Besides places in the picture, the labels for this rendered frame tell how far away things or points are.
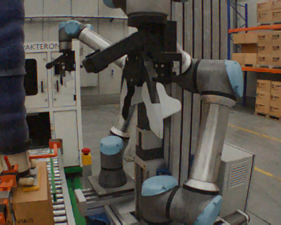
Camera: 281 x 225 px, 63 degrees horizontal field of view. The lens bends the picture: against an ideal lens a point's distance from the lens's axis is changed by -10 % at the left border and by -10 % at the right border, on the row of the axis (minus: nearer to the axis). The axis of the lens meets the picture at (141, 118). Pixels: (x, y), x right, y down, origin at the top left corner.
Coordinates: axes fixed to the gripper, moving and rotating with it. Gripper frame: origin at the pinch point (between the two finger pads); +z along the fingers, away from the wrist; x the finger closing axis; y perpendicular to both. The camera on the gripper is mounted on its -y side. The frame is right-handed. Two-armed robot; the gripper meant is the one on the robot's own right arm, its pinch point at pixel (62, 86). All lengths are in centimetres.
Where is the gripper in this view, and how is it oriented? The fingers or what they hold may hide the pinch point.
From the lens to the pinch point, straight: 142.7
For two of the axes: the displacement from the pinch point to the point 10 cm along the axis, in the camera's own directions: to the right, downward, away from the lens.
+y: 9.1, -0.9, 4.1
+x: -4.2, -1.9, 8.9
